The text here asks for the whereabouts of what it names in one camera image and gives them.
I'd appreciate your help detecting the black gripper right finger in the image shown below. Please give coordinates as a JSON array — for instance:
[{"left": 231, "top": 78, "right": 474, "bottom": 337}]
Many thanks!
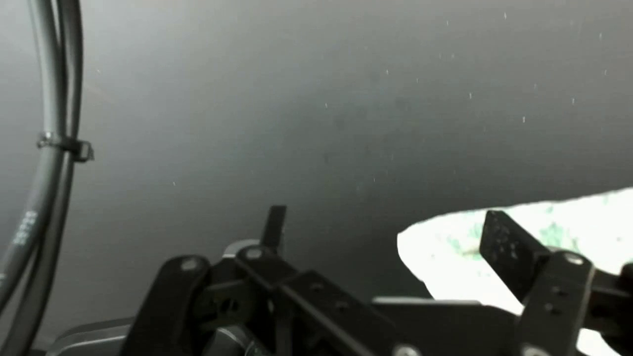
[{"left": 478, "top": 209, "right": 633, "bottom": 356}]

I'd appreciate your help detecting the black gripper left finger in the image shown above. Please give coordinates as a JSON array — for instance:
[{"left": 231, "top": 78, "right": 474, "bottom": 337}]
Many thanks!
[{"left": 120, "top": 205, "right": 401, "bottom": 356}]

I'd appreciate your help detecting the white cloth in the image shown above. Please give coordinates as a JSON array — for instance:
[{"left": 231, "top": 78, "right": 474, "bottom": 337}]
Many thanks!
[{"left": 395, "top": 187, "right": 633, "bottom": 356}]

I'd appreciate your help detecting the black cable bundle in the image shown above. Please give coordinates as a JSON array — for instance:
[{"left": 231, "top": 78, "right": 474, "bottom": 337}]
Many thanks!
[{"left": 0, "top": 0, "right": 95, "bottom": 356}]

